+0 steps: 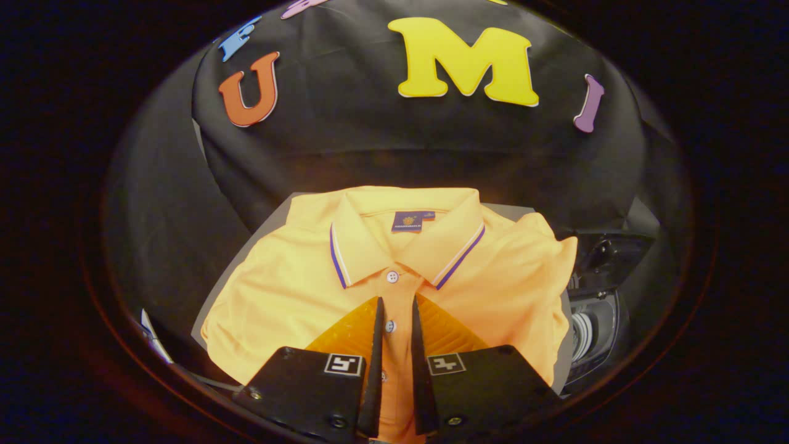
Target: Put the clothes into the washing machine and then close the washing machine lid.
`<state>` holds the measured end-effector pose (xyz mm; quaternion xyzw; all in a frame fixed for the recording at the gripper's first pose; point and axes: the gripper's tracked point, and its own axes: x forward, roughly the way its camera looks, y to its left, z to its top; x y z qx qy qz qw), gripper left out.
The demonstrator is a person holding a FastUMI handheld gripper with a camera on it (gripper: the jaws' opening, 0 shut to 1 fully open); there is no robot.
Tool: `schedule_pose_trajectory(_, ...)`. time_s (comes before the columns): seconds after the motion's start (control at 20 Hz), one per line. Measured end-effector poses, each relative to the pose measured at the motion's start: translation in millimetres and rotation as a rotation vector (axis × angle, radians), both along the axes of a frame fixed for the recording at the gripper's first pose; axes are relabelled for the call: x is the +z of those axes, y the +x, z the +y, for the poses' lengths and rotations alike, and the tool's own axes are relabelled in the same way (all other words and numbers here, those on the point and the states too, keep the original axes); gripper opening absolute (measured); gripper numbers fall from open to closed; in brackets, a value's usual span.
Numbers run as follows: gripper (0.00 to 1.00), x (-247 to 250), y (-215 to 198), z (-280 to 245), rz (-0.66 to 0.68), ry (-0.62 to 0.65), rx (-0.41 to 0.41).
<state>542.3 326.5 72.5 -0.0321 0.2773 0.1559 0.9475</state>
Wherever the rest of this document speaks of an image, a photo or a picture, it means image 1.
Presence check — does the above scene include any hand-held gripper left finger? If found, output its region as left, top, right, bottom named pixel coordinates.
left=233, top=296, right=386, bottom=444

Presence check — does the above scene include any beige cabinet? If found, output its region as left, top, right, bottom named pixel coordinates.
left=190, top=192, right=574, bottom=395

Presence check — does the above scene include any yellow polo shirt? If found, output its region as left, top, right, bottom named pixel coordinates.
left=200, top=186, right=579, bottom=444

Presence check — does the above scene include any grey washing machine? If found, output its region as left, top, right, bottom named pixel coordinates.
left=564, top=290, right=623, bottom=386

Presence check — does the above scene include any white and blue object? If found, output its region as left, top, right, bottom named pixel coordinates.
left=141, top=308, right=176, bottom=364

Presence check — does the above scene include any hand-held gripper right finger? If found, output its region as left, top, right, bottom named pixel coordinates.
left=411, top=294, right=563, bottom=437

